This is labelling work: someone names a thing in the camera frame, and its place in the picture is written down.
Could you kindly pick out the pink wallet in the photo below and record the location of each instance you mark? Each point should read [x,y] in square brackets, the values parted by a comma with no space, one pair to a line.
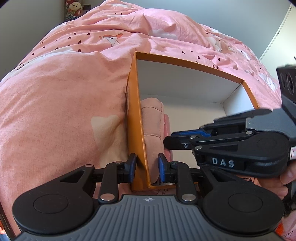
[167,129]

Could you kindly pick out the orange cardboard box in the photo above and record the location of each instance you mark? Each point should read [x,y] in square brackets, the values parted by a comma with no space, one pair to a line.
[135,139]

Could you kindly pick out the red plush doll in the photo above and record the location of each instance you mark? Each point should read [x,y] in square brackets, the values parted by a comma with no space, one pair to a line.
[74,8]

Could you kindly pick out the pink printed blanket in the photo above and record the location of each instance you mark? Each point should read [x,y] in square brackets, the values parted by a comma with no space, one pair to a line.
[57,104]

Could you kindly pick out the white door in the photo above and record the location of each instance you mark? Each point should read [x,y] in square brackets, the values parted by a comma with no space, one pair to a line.
[284,34]

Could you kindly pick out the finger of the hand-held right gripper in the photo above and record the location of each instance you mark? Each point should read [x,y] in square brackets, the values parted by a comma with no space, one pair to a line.
[178,140]
[231,122]

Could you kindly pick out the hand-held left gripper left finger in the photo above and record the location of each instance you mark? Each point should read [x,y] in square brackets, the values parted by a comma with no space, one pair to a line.
[131,167]

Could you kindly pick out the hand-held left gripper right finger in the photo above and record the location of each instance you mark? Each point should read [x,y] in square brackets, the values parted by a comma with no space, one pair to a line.
[161,169]

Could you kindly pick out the person's right hand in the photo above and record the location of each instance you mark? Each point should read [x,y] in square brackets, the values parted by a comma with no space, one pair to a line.
[275,187]

